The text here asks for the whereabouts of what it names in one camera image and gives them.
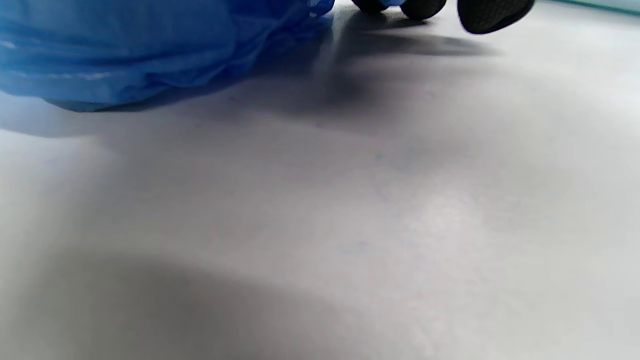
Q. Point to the person's right hand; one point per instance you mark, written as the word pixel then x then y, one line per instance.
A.
pixel 492 15

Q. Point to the blue plastic bag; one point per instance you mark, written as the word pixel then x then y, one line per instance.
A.
pixel 125 50

